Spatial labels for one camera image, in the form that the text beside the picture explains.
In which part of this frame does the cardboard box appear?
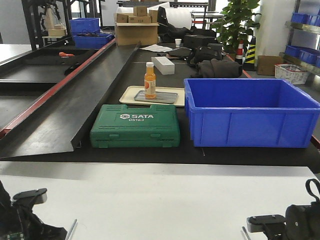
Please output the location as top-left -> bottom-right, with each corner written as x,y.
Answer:
115,23 -> 159,46

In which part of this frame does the black metal ramp sheet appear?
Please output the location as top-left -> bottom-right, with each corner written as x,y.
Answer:
0,41 -> 140,160

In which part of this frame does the black bags pile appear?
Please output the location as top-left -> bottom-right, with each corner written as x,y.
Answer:
157,6 -> 243,78

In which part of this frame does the white paper cup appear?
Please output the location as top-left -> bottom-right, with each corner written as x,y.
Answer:
174,38 -> 182,48

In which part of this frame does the blue bin far left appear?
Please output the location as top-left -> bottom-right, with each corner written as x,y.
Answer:
69,18 -> 115,49

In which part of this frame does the small silver metal tray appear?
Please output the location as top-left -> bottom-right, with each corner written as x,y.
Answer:
134,90 -> 178,104

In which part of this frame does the green potted plant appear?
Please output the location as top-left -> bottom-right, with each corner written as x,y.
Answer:
217,0 -> 260,54

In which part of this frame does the white mesh basket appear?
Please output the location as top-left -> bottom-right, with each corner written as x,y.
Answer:
274,63 -> 310,85

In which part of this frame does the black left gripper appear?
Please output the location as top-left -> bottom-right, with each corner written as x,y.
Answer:
0,184 -> 67,240

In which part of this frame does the green SATA tool case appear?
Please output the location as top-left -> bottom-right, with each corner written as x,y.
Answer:
90,104 -> 180,148

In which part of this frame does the beige plastic tray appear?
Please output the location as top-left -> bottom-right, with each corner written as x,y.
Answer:
119,86 -> 185,108

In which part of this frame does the orange handled tool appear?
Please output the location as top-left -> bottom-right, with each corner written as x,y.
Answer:
58,51 -> 75,58

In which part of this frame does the brown cardboard box floor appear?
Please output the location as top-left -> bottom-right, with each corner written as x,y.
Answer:
256,55 -> 284,76

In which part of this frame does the striped traffic cone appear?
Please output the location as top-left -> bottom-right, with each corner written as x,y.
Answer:
243,36 -> 256,71

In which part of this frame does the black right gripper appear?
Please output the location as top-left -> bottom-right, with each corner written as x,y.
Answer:
246,178 -> 320,240

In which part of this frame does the orange juice bottle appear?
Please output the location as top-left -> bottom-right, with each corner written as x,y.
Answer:
144,62 -> 156,99

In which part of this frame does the white foam block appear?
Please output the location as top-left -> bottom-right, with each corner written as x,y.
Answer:
151,56 -> 175,75

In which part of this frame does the large blue plastic bin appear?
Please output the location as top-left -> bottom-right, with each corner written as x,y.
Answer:
184,78 -> 320,148

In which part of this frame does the black cart with caster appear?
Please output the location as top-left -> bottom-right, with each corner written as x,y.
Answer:
21,0 -> 103,50

